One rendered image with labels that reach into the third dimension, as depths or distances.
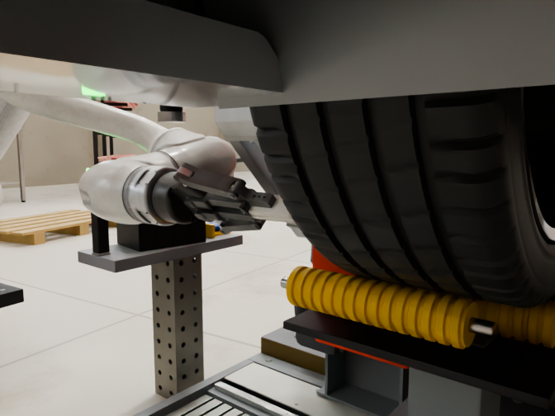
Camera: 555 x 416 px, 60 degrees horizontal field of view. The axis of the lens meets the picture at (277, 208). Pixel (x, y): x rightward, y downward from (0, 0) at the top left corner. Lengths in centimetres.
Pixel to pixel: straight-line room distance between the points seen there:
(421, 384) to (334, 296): 18
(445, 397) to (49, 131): 968
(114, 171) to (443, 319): 51
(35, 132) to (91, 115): 898
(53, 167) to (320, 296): 959
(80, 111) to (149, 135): 14
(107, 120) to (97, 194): 22
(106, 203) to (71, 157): 957
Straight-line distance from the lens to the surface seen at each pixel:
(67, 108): 99
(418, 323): 59
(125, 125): 97
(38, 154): 997
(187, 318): 139
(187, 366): 144
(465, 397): 71
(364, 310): 61
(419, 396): 74
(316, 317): 73
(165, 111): 77
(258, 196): 58
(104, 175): 78
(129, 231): 128
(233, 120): 54
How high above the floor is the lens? 71
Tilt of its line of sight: 7 degrees down
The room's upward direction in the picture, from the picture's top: straight up
